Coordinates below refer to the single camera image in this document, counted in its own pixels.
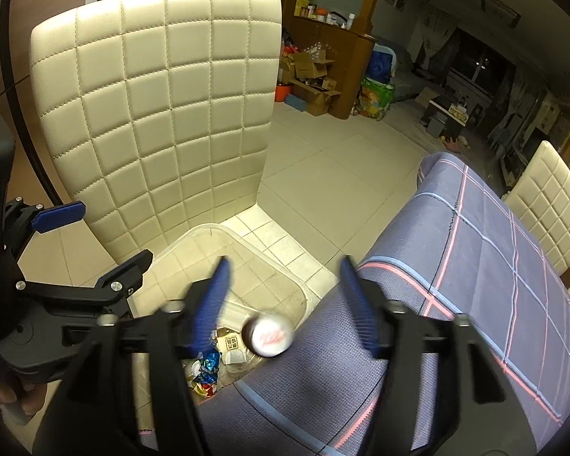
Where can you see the orange bucket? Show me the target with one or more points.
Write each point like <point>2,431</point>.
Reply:
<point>281,92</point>

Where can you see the red yellow snack wrapper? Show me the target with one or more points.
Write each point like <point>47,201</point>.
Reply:
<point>203,388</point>

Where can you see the blue plaid tablecloth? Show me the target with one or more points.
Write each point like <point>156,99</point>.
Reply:
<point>456,270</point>

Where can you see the dark coffee table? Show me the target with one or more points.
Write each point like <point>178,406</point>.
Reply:
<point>449,114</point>

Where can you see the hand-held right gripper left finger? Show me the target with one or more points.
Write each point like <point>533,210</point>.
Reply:
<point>213,304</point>

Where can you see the person's left hand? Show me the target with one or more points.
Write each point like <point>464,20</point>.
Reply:
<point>14,396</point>

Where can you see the open cardboard box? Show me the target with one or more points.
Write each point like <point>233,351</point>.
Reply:
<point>316,95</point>
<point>308,64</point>

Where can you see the grey stool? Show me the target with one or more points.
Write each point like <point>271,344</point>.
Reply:
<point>434,126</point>

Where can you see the clear plastic bin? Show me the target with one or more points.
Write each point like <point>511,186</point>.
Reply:
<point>266,289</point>

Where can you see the rectangular ceiling lamp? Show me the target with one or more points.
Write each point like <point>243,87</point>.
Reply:
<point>501,7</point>

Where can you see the wooden partition cabinet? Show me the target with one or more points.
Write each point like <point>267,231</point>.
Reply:
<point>332,66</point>

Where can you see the colourful printed bag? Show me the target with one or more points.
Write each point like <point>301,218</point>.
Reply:
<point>375,97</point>

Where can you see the grey sofa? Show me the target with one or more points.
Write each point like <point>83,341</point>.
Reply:
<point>411,80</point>

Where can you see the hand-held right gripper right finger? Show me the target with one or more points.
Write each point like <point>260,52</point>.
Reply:
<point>356,308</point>

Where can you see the dark window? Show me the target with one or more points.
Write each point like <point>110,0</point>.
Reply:
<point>484,64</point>

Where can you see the row of bottles and jars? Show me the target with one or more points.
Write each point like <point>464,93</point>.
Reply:
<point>323,12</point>

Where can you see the white lace curtain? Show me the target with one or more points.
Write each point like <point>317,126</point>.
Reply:
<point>517,99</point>
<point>432,38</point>

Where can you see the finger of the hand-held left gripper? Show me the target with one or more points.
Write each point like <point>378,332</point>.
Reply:
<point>123,270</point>
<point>59,213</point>

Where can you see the blue foil wrapper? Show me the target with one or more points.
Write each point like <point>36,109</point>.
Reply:
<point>212,361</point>

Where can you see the brown medicine bottle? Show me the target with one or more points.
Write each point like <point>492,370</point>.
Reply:
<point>268,337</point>

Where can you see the blue bag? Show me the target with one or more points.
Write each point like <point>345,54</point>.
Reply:
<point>382,64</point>

